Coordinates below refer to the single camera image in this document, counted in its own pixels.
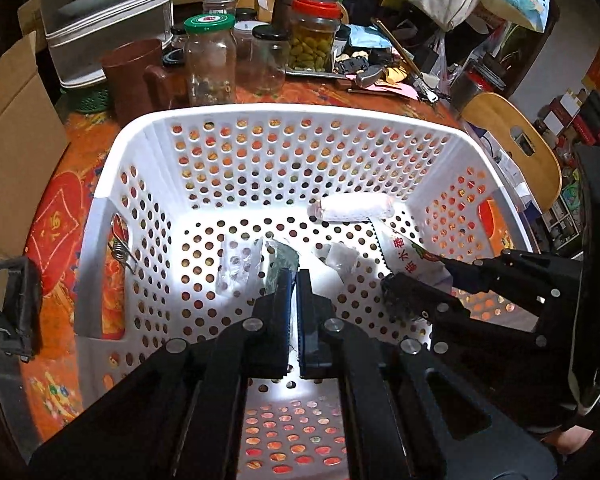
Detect metal spring clip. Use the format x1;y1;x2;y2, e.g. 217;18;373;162
111;237;138;276

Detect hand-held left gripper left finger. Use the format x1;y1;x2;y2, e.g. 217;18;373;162
27;267;297;480

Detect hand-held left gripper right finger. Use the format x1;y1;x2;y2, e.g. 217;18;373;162
296;269;558;480

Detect white bundle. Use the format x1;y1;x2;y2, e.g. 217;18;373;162
307;195;398;223

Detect light blue packet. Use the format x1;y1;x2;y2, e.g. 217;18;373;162
347;25;386;48

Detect small white knotted bag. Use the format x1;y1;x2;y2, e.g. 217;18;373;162
325;242;358;281

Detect wooden chair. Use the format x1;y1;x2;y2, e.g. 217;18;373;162
461;91;563;213

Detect white perforated plastic basket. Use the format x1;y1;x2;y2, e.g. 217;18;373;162
72;105;541;480

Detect cartoon printed packet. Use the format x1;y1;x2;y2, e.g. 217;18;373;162
372;230;453;291

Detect stacked grey drawer container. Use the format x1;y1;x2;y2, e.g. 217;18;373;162
36;0;175;92

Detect small green basket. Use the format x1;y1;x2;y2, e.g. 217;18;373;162
72;85;112;113

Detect glass jar black lid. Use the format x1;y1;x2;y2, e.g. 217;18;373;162
250;25;288;95

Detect wooden handled brush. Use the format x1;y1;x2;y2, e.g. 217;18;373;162
370;17;438;103

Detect green packet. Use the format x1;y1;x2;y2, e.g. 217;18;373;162
262;239;301;286

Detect glass jar green lid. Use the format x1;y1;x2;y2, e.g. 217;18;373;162
182;14;238;107

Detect person's right hand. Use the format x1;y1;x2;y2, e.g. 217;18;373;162
555;422;593;456

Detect black clamp mount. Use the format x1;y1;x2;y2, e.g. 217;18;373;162
0;255;43;361

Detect open cardboard box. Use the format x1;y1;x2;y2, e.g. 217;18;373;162
0;30;71;256

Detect clear plastic bag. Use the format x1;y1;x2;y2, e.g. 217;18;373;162
215;237;266;301

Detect shelf of boxes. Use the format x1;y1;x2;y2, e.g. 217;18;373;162
530;87;600;256

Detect glass jar silver lid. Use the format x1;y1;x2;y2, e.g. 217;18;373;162
202;0;238;16

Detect brown plastic mug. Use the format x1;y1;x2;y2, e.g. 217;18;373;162
100;39;188;121

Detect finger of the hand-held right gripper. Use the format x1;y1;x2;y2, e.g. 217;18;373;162
442;249;586;311
380;274;548;348

